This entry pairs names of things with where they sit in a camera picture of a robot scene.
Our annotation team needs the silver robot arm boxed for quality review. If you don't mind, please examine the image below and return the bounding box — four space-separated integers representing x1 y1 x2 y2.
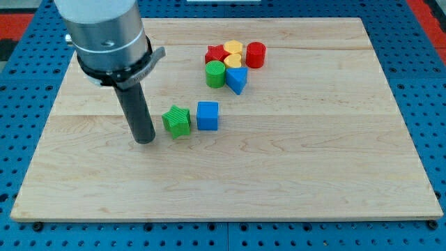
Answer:
54 0 165 90

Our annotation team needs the blue cube block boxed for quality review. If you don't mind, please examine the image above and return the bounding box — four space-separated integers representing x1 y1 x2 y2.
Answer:
196 101 219 131

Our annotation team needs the green star block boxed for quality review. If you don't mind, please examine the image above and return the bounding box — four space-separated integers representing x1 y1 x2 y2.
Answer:
162 105 191 139

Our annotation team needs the red star block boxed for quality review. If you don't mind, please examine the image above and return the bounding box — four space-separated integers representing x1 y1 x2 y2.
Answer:
205 45 230 63

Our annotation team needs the wooden board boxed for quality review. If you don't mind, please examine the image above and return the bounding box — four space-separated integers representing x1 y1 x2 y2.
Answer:
10 17 443 222

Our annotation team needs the blue triangle block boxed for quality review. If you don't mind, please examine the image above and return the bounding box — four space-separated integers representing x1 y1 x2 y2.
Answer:
226 67 248 95

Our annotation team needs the green cylinder block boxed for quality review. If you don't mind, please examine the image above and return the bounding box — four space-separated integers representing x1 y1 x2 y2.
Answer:
205 61 226 89

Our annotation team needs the yellow heart block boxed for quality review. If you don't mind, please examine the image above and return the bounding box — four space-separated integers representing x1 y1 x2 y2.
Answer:
224 54 242 68

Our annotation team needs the red cylinder block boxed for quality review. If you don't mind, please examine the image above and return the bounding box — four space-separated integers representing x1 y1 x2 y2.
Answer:
245 42 266 68

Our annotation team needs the yellow hexagon block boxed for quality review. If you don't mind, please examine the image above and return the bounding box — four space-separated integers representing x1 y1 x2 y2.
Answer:
224 40 243 55

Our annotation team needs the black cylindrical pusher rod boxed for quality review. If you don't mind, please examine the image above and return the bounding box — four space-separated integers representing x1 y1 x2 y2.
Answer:
114 83 155 144

